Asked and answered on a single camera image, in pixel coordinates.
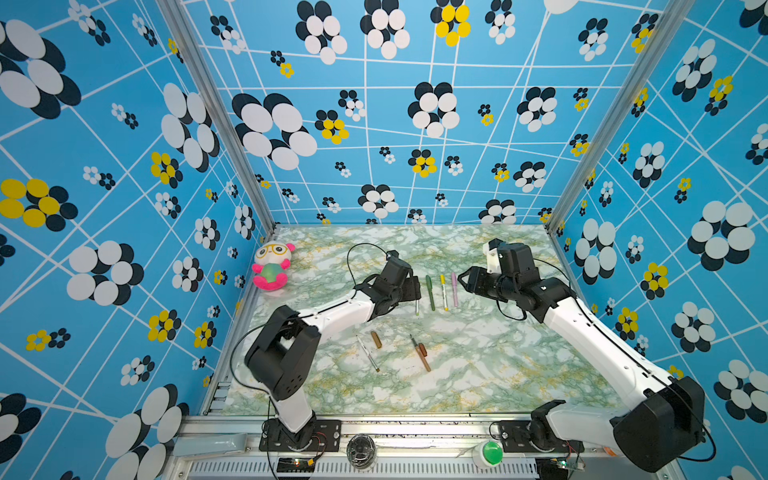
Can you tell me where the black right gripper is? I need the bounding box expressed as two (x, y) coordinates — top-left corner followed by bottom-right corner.
(454, 268), (516, 306)

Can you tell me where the pink pen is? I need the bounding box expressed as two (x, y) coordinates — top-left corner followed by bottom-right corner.
(451, 272), (460, 308)

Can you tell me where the white pen yellow end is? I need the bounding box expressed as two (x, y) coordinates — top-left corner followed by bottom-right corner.
(439, 274), (449, 311)

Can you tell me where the dark green pen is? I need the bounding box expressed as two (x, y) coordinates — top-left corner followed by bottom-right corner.
(425, 275), (436, 311)

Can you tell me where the brown pen cap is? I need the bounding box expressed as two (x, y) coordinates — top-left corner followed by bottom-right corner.
(371, 331), (383, 349)

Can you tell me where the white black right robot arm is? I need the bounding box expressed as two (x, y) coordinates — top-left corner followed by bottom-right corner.
(457, 239), (713, 473)

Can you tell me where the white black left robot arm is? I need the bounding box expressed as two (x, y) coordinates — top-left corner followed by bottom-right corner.
(244, 250), (421, 450)

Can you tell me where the pink white plush toy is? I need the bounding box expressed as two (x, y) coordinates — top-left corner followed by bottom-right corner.
(252, 241), (296, 291)

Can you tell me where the clear glass jar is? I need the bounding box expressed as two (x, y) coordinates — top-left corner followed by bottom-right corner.
(346, 434), (377, 470)

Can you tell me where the green push button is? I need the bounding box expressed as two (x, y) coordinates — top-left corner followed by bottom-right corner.
(472, 440), (504, 469)

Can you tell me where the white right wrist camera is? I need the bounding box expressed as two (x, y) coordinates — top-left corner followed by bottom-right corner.
(483, 238), (503, 274)

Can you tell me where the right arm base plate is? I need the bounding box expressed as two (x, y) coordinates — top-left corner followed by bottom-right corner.
(489, 420), (584, 455)

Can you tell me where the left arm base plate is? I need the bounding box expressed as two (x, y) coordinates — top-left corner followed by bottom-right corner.
(259, 418), (342, 453)

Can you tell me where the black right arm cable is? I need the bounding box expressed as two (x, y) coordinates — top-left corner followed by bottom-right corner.
(494, 257), (718, 464)

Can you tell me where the aluminium front rail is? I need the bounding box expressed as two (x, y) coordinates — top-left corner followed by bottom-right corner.
(161, 414), (651, 479)

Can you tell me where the aluminium frame post right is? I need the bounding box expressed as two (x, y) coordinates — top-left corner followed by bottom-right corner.
(546, 0), (695, 239)

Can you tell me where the aluminium frame post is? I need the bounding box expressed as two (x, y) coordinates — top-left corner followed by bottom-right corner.
(546, 0), (695, 239)
(157, 0), (276, 240)

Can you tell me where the aluminium frame post left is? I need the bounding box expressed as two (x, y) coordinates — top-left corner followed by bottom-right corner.
(157, 0), (276, 240)

